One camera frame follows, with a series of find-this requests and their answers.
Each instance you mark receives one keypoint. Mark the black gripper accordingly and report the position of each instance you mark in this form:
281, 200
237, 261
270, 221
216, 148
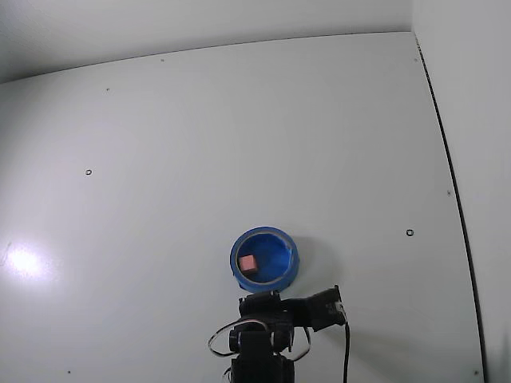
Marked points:
259, 304

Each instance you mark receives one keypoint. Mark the small orange cube block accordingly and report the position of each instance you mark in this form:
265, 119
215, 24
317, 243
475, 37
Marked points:
247, 263

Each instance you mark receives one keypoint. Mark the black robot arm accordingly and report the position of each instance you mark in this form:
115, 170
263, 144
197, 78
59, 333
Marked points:
257, 359

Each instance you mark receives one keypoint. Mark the blue tape roll bin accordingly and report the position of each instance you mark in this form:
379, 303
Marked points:
275, 263

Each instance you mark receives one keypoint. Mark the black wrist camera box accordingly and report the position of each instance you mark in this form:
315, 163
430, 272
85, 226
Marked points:
325, 307

